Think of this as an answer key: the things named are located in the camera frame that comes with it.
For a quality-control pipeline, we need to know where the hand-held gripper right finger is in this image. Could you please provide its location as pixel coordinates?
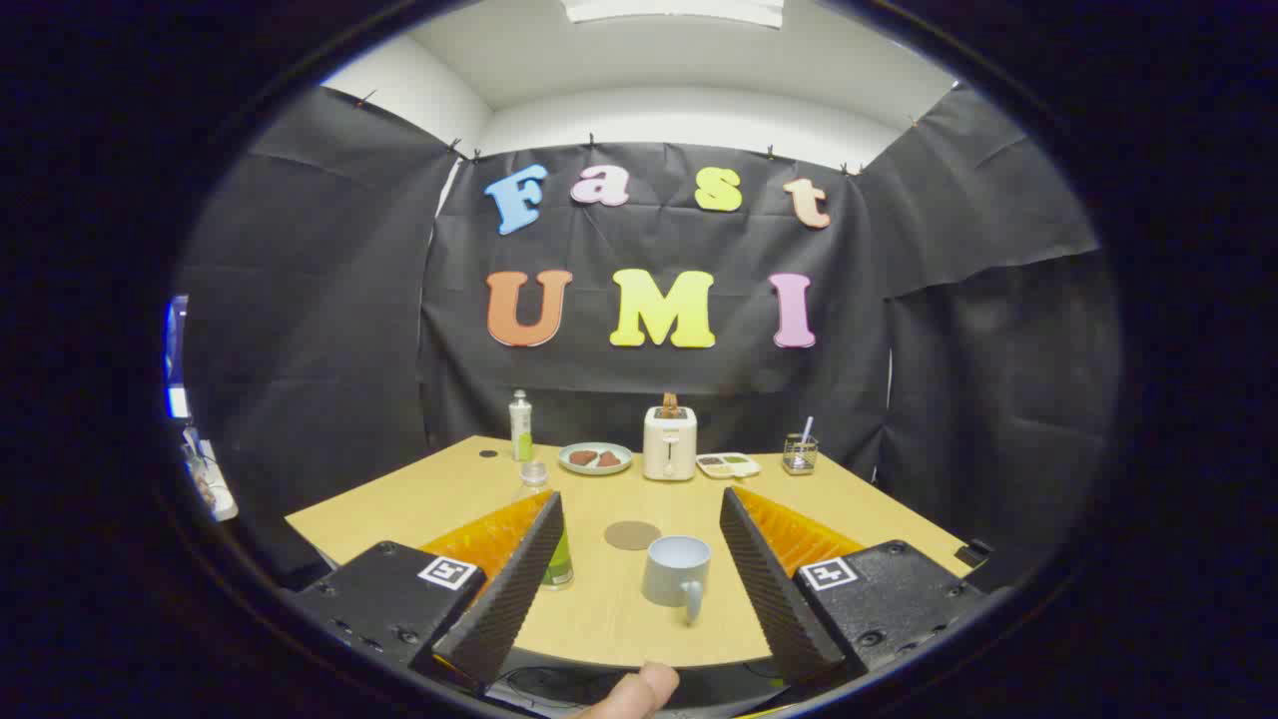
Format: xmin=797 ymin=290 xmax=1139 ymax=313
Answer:
xmin=719 ymin=485 xmax=989 ymax=688

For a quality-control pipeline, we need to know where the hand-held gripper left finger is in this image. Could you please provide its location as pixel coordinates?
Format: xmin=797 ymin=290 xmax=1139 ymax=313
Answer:
xmin=290 ymin=488 xmax=567 ymax=695

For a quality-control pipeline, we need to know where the green label juice bottle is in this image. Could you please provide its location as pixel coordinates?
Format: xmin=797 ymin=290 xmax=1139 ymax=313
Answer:
xmin=514 ymin=460 xmax=576 ymax=591

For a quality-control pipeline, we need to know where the pale grey cup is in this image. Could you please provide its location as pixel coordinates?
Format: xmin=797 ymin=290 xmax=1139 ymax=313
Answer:
xmin=641 ymin=535 xmax=712 ymax=626

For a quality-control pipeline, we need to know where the tall white green bottle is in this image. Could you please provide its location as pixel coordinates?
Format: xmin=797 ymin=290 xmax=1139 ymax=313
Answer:
xmin=509 ymin=389 xmax=534 ymax=463

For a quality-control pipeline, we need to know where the wooden table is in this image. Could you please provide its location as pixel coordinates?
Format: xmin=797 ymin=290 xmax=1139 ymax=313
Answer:
xmin=285 ymin=434 xmax=974 ymax=670

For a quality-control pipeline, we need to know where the white divided snack tray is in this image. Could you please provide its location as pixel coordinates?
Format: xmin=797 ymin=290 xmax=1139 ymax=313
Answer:
xmin=696 ymin=452 xmax=762 ymax=480

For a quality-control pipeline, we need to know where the pale green plate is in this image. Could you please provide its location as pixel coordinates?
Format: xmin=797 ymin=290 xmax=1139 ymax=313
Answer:
xmin=557 ymin=442 xmax=634 ymax=476

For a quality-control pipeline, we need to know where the white toaster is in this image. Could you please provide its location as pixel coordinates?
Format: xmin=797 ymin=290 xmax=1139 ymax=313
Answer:
xmin=642 ymin=405 xmax=698 ymax=482

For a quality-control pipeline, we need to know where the white clutter beside table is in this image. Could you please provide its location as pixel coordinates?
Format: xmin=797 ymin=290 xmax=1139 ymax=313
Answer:
xmin=180 ymin=424 xmax=241 ymax=522

